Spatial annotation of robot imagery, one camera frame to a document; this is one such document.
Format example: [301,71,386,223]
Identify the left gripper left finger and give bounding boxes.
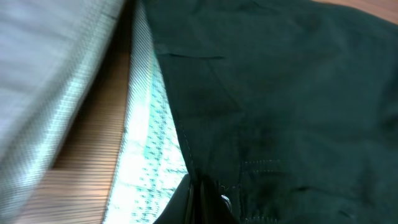
[154,174,194,224]

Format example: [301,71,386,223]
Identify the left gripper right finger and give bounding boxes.
[198,179,239,224]

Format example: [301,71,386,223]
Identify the black shorts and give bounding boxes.
[102,0,398,224]

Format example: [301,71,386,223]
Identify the folded grey shorts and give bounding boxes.
[1,0,125,223]

